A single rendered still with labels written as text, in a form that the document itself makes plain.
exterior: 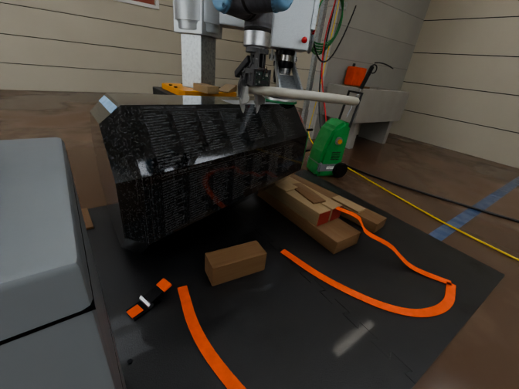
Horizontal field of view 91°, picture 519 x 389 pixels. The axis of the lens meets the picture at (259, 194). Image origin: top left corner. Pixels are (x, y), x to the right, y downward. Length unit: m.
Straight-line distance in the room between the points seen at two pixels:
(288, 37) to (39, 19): 6.25
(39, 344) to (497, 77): 5.68
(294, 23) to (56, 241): 1.57
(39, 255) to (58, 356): 0.11
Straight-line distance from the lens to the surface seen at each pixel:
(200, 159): 1.19
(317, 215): 1.68
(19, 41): 7.43
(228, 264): 1.29
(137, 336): 1.24
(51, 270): 0.28
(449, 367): 1.47
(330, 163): 2.80
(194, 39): 2.25
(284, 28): 1.69
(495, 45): 5.74
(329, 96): 0.93
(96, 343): 0.35
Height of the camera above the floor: 1.02
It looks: 27 degrees down
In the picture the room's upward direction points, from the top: 7 degrees clockwise
